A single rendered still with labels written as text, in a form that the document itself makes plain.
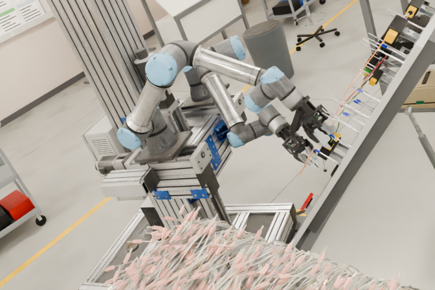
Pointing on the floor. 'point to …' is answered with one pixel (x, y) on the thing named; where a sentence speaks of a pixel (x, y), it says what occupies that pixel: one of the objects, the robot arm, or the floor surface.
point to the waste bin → (268, 46)
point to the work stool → (309, 15)
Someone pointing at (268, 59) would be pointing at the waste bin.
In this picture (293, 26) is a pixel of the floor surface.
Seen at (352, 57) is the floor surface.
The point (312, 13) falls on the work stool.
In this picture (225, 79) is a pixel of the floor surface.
